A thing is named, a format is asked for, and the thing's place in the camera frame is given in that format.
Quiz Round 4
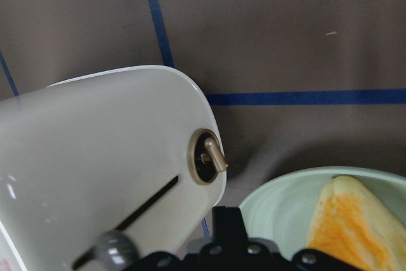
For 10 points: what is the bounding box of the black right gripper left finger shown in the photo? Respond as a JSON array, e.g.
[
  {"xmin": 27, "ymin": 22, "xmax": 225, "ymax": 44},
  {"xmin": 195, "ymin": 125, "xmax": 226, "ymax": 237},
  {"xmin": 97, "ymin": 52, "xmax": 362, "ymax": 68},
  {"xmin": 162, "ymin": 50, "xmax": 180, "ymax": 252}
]
[{"xmin": 142, "ymin": 207, "xmax": 279, "ymax": 270}]

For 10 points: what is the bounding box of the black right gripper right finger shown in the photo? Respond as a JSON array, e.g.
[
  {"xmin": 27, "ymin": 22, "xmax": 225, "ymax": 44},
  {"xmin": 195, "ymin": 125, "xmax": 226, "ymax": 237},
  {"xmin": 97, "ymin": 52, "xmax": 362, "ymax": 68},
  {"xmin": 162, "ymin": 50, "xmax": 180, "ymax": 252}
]
[{"xmin": 291, "ymin": 249, "xmax": 359, "ymax": 271}]

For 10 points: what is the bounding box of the white two-slot toaster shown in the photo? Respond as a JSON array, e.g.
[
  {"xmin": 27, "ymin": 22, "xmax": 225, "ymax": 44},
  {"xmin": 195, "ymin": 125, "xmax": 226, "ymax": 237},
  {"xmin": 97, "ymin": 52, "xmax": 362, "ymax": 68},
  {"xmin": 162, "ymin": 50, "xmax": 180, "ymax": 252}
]
[{"xmin": 1, "ymin": 65, "xmax": 226, "ymax": 270}]

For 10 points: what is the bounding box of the orange bread on plate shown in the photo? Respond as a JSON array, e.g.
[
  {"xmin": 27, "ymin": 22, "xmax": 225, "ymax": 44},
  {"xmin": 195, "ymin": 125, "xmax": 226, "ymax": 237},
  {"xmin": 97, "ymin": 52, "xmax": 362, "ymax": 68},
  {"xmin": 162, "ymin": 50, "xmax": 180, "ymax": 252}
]
[{"xmin": 306, "ymin": 175, "xmax": 405, "ymax": 270}]

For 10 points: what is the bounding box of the light green plate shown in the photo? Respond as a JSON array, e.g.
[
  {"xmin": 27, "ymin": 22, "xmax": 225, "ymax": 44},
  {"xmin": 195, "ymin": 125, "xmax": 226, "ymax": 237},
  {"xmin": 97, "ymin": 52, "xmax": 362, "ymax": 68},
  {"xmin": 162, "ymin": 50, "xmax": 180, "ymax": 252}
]
[{"xmin": 240, "ymin": 166, "xmax": 405, "ymax": 259}]

